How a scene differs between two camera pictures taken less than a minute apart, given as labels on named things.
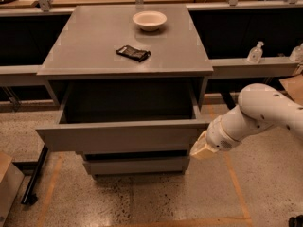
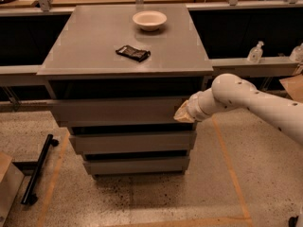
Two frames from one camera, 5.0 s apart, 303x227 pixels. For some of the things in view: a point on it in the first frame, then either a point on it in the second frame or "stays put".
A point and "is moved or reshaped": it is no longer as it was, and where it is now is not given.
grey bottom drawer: x=142 y=165 stays put
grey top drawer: x=135 y=116 is moved or reshaped
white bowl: x=149 y=20 stays put
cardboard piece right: x=294 y=85 stays put
